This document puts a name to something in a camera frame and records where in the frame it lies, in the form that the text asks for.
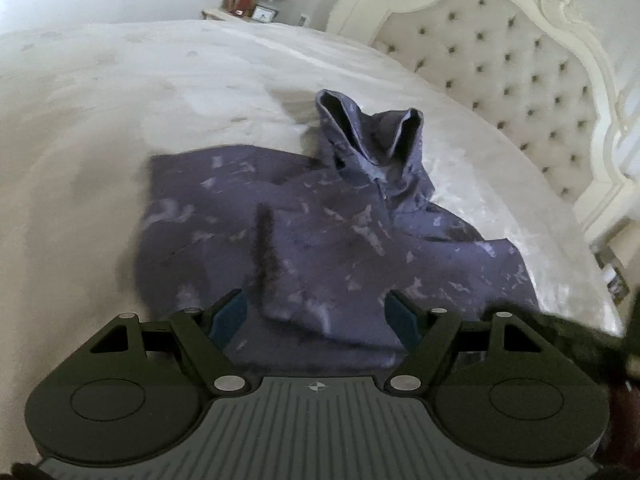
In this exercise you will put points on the white nightstand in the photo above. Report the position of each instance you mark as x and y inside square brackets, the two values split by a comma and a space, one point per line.
[617, 260]
[215, 14]

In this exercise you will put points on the framed picture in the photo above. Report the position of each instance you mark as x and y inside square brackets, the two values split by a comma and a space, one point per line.
[240, 0]

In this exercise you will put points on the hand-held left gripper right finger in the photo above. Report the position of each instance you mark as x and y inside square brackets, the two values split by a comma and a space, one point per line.
[401, 321]

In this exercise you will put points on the white bedspread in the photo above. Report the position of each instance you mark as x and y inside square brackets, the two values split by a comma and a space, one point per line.
[115, 110]

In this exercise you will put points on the purple patterned hoodie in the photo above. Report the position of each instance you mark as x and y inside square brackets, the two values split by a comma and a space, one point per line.
[320, 220]

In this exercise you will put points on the white tufted headboard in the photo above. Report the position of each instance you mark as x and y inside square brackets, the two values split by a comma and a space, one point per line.
[505, 55]

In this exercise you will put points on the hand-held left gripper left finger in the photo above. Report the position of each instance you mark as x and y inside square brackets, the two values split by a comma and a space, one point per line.
[231, 316]

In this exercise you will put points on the small desk clock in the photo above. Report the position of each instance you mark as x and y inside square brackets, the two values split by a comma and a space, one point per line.
[264, 12]

